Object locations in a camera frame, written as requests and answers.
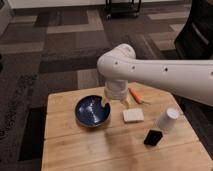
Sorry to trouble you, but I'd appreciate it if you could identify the dark blue ceramic bowl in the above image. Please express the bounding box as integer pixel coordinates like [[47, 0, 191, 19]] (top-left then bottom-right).
[[75, 95, 111, 127]]

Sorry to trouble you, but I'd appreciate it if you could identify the orange carrot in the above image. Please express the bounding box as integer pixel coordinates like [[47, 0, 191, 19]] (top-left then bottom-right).
[[128, 88, 150, 104]]

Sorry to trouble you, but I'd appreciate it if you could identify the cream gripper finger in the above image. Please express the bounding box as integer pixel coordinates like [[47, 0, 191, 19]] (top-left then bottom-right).
[[121, 96, 130, 108], [101, 96, 110, 107]]

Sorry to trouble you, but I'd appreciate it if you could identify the black eraser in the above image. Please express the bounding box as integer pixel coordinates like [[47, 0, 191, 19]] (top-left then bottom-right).
[[144, 130, 163, 146]]

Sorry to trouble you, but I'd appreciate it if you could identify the black office chair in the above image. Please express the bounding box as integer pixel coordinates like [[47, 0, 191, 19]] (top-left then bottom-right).
[[174, 0, 213, 60]]

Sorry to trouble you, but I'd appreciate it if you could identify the white ceramic cup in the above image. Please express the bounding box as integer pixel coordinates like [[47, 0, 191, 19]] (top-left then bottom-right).
[[156, 107, 180, 133]]

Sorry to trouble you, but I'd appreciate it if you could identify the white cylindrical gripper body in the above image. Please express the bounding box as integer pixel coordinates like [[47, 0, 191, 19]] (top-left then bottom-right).
[[104, 80, 128, 100]]

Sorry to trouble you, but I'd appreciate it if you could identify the black rolling cart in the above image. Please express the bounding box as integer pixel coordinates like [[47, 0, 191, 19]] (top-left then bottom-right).
[[104, 0, 142, 19]]

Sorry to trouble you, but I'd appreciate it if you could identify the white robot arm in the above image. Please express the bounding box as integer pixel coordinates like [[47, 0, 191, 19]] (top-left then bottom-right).
[[97, 44, 213, 106]]

